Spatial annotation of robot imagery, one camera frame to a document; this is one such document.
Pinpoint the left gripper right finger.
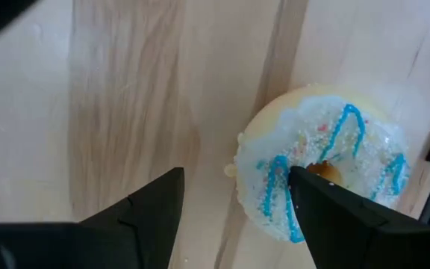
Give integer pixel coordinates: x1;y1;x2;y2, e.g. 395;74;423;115
287;166;430;269

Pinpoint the large white blue-drizzle donut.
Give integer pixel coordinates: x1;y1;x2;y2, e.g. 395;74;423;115
224;84;412;244

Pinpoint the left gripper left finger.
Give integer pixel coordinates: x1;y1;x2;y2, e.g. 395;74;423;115
0;167;185;269

